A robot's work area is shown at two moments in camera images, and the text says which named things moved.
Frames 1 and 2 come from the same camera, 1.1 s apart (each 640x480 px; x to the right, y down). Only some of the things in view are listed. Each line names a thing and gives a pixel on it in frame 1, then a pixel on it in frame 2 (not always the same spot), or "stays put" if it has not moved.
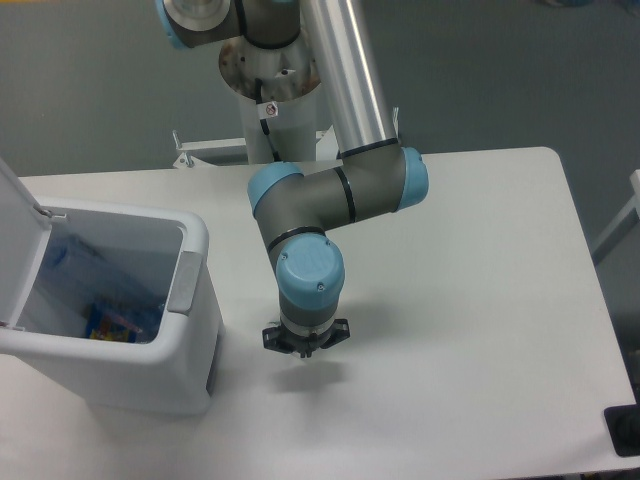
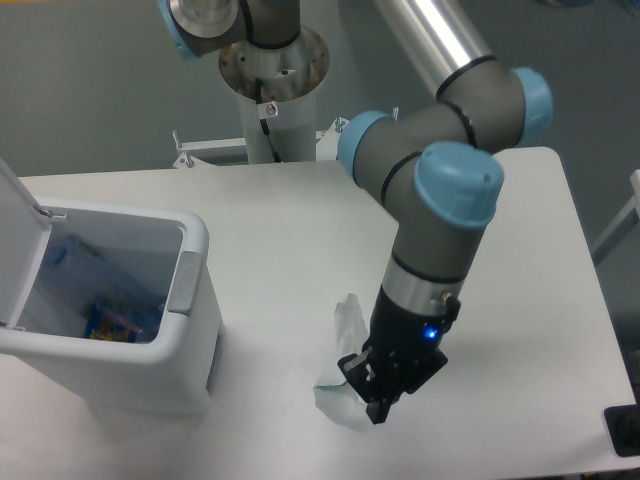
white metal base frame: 188,156 stays put
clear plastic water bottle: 91,268 stays put
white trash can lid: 25,227 stays put
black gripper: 275,338 -> 404,347
